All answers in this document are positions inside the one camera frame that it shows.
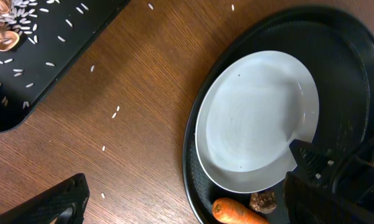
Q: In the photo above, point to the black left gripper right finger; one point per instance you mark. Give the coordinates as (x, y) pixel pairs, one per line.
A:
(309, 205)

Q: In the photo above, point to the orange carrot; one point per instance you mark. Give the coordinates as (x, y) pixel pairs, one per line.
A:
(226, 210)

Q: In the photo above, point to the pale grey plate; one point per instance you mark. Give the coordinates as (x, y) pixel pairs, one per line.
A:
(250, 115)

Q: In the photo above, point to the rice leftovers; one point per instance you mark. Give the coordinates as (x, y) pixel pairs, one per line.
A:
(51, 34)

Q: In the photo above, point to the black rectangular tray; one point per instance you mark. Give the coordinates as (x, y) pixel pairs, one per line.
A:
(112, 8)

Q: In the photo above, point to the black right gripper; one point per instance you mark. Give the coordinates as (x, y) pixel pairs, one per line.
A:
(351, 178)

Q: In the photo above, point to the brown food scrap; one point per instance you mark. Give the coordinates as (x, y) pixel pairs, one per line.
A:
(263, 202)

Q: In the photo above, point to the round black tray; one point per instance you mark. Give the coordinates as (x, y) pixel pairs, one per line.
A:
(337, 49)

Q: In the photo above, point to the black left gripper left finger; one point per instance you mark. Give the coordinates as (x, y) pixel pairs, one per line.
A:
(63, 203)

